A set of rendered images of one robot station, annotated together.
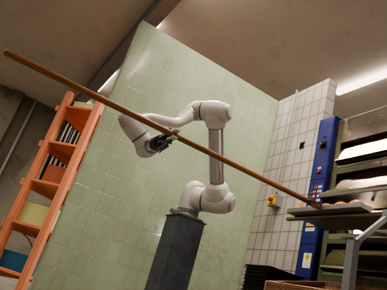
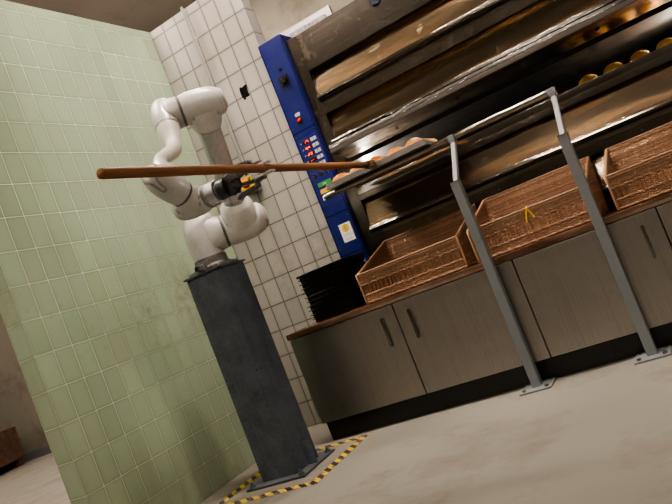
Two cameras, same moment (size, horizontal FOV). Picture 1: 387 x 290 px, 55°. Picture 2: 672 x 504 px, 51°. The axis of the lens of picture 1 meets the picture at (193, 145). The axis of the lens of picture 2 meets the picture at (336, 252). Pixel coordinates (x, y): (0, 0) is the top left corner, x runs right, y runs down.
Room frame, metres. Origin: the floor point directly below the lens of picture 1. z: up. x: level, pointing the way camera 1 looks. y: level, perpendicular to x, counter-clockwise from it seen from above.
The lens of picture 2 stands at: (-0.32, 1.59, 0.71)
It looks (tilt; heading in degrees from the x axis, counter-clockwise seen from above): 3 degrees up; 320
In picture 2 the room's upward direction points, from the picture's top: 22 degrees counter-clockwise
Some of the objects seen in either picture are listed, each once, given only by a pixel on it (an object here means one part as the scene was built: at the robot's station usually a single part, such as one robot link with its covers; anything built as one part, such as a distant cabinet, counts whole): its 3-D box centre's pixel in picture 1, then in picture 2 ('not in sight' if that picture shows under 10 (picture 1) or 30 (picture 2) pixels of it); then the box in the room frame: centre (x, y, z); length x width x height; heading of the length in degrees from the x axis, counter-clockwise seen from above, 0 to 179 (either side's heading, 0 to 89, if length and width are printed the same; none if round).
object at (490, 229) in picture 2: not in sight; (535, 208); (1.61, -1.20, 0.72); 0.56 x 0.49 x 0.28; 24
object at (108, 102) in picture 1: (183, 139); (272, 167); (1.69, 0.05, 1.19); 1.71 x 0.03 x 0.03; 114
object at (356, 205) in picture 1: (341, 217); (387, 164); (2.15, -0.97, 1.19); 0.55 x 0.36 x 0.03; 24
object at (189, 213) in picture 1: (184, 214); (210, 264); (2.59, -0.08, 1.03); 0.22 x 0.18 x 0.06; 115
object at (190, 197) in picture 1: (193, 196); (204, 235); (2.59, -0.11, 1.17); 0.18 x 0.16 x 0.22; 59
